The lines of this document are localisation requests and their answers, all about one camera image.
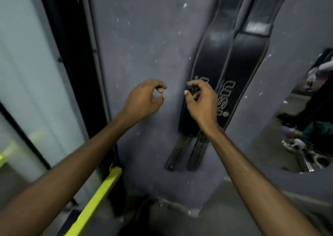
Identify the person's left hand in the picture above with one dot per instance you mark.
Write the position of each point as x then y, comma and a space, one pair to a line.
140, 103

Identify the person's right hand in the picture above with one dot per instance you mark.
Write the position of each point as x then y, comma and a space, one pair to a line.
205, 108

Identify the person's right thumb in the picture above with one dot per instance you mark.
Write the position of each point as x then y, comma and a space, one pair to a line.
189, 98

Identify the person's left thumb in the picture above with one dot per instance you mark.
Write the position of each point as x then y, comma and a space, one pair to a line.
159, 102

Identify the person's right middle finger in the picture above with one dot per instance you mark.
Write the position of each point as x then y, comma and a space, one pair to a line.
196, 95

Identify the black leather weightlifting belt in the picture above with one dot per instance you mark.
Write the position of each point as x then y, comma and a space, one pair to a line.
234, 59

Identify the person's right forearm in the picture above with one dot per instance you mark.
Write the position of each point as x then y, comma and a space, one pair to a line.
255, 189

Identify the person's left forearm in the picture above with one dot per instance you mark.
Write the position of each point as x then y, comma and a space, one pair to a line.
65, 176

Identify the yellow-green metal bar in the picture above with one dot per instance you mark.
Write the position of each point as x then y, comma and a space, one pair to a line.
96, 202

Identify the teal bag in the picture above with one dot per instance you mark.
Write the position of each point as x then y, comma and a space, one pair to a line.
318, 133

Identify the black metal frame post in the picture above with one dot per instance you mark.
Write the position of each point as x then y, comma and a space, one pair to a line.
75, 69

